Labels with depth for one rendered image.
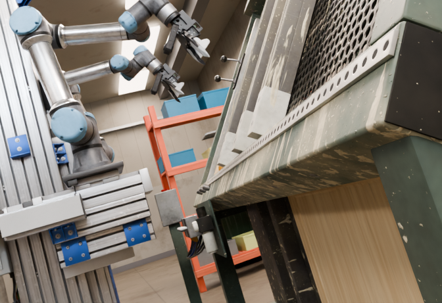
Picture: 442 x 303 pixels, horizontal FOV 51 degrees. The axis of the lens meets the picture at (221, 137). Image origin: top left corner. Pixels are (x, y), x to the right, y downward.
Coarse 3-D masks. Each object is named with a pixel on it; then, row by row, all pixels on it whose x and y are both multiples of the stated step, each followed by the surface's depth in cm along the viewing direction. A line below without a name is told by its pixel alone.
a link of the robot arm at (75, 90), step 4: (72, 88) 245; (76, 88) 248; (72, 92) 244; (76, 92) 245; (76, 96) 245; (80, 96) 248; (76, 100) 245; (84, 108) 246; (104, 140) 242; (104, 144) 240; (104, 148) 236; (108, 148) 241; (108, 152) 238; (112, 152) 244; (108, 156) 237; (112, 156) 242; (112, 160) 244
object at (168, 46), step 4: (172, 28) 173; (176, 28) 173; (172, 32) 172; (176, 32) 173; (168, 36) 174; (172, 36) 172; (168, 40) 171; (172, 40) 172; (168, 44) 171; (172, 44) 171; (164, 48) 171; (168, 48) 171; (172, 48) 172; (164, 52) 172; (168, 52) 171
